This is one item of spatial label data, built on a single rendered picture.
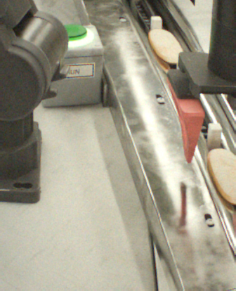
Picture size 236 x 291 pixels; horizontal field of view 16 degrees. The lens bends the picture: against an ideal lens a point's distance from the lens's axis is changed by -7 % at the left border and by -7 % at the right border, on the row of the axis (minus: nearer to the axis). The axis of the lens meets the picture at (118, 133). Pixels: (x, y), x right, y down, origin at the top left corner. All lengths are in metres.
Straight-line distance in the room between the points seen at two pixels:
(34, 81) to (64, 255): 0.16
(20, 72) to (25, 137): 0.10
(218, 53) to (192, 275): 0.21
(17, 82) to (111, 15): 0.39
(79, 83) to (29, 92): 0.22
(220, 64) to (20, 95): 0.19
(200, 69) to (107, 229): 0.18
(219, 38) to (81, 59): 0.27
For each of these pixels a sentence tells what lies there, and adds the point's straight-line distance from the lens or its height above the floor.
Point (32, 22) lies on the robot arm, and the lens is 0.81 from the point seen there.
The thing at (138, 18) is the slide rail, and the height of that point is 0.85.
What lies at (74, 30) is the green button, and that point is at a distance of 0.98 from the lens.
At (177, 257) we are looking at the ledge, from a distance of 0.71.
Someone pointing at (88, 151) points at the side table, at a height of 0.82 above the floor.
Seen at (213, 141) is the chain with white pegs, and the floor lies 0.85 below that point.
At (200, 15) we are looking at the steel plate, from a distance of 1.27.
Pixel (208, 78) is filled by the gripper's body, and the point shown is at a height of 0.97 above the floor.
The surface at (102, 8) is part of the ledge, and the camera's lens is 1.16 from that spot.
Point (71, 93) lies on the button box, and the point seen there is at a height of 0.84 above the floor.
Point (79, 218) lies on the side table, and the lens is 0.82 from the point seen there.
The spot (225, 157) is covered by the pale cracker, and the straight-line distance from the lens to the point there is 0.85.
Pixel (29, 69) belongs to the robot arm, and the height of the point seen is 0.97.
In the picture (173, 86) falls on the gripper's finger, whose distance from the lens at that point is 0.77.
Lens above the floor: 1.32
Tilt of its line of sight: 32 degrees down
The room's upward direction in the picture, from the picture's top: 3 degrees clockwise
